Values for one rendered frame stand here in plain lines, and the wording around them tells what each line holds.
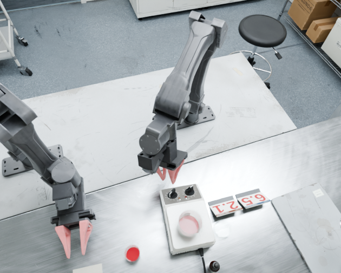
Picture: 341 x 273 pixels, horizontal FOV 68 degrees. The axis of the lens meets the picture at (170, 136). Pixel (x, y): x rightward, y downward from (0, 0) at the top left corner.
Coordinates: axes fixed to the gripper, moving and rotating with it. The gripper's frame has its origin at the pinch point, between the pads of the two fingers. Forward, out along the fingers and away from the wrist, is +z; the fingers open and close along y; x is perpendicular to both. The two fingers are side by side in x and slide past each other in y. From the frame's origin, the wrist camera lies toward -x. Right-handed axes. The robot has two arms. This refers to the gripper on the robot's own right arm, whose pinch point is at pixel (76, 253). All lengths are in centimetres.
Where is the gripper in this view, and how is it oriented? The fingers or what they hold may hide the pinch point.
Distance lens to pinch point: 72.3
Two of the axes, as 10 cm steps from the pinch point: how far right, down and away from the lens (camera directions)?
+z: 2.3, 8.3, -5.0
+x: -0.5, 5.3, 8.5
